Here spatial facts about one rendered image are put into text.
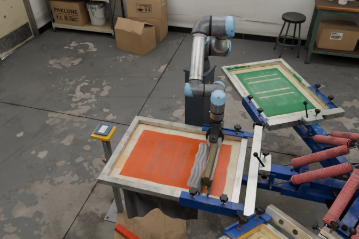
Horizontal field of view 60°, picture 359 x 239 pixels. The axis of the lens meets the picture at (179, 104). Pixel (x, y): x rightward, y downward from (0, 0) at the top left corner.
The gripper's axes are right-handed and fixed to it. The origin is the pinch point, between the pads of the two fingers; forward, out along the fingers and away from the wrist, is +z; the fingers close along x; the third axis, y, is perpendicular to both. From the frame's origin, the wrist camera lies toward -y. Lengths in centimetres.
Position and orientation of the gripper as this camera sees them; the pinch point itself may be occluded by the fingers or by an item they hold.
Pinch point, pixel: (213, 146)
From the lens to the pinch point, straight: 180.4
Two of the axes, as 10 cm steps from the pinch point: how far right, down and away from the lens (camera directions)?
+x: -9.7, -1.4, 2.1
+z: 0.1, 8.0, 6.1
